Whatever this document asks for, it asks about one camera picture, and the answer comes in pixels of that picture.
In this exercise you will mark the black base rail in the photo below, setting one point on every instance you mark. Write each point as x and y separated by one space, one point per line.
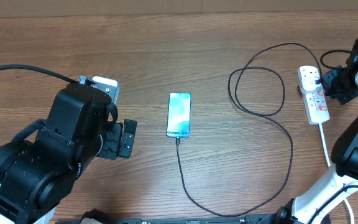
96 216

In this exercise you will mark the white power strip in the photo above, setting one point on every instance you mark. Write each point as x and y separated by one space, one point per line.
315 102

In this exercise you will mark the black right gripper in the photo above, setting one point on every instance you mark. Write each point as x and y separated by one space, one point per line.
343 98

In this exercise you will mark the Galaxy S24 smartphone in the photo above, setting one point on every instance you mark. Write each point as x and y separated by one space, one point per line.
179 112

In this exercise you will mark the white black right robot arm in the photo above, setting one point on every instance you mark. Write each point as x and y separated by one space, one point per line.
341 178

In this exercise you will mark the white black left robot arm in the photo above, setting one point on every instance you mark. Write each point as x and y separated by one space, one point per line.
39 166

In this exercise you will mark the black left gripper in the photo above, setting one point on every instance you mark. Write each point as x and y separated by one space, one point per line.
114 130

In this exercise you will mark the white charger plug adapter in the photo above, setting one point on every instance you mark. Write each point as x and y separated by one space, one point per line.
310 84

